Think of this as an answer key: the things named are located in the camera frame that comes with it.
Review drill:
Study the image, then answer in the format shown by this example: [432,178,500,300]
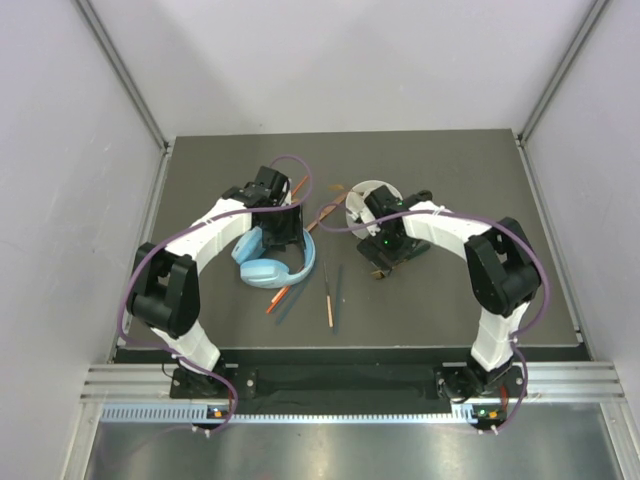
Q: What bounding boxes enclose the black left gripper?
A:
[258,201,305,251]

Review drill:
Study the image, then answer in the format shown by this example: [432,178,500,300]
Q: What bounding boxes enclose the light blue headphones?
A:
[231,226,316,289]

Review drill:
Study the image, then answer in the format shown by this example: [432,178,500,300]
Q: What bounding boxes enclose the white divided round container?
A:
[344,180,402,228]

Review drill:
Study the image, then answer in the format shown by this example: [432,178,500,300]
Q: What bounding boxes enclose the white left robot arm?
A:
[124,166,316,397]

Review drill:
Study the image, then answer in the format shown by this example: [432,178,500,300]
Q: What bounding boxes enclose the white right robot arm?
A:
[346,180,543,403]

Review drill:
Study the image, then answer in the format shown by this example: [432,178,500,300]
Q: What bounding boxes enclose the dark teal chopstick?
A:
[333,263,344,335]
[275,266,317,326]

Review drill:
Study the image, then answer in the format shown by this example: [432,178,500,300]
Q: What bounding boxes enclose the copper utensil beside container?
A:
[306,192,348,232]

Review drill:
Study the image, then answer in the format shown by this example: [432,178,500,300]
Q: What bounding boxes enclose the orange chopstick under headphones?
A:
[291,175,309,197]

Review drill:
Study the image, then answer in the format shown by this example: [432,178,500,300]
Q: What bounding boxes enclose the silver copper chopstick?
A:
[323,261,334,329]

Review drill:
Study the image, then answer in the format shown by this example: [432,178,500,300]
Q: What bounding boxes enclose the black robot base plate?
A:
[169,347,530,407]

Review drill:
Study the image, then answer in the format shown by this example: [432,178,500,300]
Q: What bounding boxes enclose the grey slotted cable duct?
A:
[100,403,499,425]

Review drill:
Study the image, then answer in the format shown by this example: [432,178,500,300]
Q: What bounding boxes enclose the aluminium frame rail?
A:
[71,0,170,153]

